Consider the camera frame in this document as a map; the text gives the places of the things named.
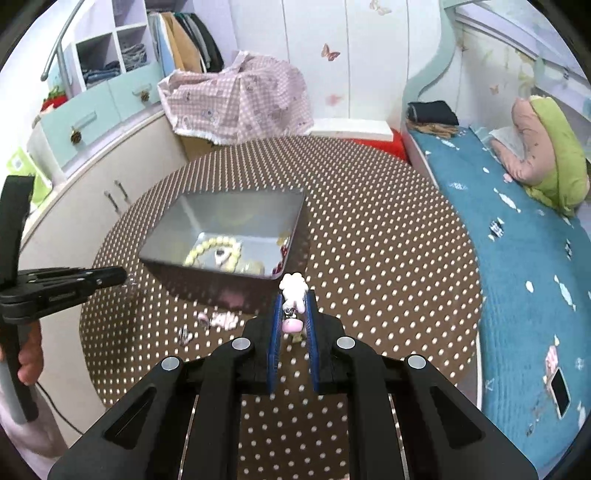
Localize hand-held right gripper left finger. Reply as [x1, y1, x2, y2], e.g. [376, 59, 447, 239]
[47, 293, 284, 480]

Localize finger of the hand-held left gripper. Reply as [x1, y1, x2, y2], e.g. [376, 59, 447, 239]
[20, 266, 128, 289]
[0, 287, 93, 320]

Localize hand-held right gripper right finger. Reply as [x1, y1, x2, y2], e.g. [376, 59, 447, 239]
[305, 291, 542, 480]

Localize pink cat keychain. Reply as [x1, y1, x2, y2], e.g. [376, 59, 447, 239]
[280, 272, 308, 336]

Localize pale jade pendant red cord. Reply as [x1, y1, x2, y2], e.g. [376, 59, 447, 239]
[239, 244, 290, 278]

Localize pale yellow bead bracelet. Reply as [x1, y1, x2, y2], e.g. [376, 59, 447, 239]
[184, 236, 244, 269]

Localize rectangular metal tin box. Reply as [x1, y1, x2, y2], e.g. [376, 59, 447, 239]
[139, 187, 307, 319]

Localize person's left forearm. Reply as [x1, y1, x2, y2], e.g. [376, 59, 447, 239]
[0, 392, 71, 470]

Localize person's left hand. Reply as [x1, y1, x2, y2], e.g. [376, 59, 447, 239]
[17, 319, 45, 387]

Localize green tissue pack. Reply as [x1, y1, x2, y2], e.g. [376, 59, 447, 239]
[4, 147, 52, 209]

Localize white low cabinet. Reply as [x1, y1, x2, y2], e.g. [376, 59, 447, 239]
[17, 108, 191, 446]

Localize round polka-dot table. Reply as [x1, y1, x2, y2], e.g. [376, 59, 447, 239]
[78, 136, 484, 480]

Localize red and green ornament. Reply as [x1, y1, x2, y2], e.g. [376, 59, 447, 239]
[41, 85, 68, 112]

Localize teal drawer unit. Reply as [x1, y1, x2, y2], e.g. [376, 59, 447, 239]
[39, 61, 163, 182]

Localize folded dark jeans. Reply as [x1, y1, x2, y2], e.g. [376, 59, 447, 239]
[83, 61, 122, 85]

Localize cardboard box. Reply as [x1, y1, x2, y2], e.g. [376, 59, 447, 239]
[178, 133, 219, 160]

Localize folded light jeans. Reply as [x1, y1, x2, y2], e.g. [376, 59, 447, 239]
[120, 43, 149, 71]

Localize white cubby shelf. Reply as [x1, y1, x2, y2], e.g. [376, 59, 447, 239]
[60, 0, 177, 99]

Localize blue printed bed sheet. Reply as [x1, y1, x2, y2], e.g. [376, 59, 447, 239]
[408, 124, 591, 464]

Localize red mat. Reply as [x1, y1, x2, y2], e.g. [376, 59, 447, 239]
[342, 129, 410, 161]

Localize white flat box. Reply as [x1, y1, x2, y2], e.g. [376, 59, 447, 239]
[310, 117, 394, 142]

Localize pink checkered cloth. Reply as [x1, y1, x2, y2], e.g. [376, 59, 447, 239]
[157, 50, 315, 142]

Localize folded tan clothes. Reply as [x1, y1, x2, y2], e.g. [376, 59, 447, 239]
[406, 121, 459, 138]

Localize hanging clothes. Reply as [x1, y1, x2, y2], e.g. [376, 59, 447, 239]
[148, 11, 225, 75]

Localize black smartphone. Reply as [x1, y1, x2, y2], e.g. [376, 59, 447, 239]
[549, 368, 574, 419]

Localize folded black clothes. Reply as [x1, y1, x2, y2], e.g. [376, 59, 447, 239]
[407, 100, 459, 126]

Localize white wardrobe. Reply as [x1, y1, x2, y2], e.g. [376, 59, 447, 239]
[230, 0, 445, 136]

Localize pink and green pillows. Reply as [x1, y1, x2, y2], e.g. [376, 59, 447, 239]
[489, 94, 590, 219]

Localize black cable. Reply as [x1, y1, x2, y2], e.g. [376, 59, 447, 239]
[36, 382, 86, 437]

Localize grey metal rail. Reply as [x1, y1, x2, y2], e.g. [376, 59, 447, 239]
[40, 0, 85, 82]

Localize teal bunk bed frame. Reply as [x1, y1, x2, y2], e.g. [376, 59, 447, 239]
[400, 0, 591, 139]

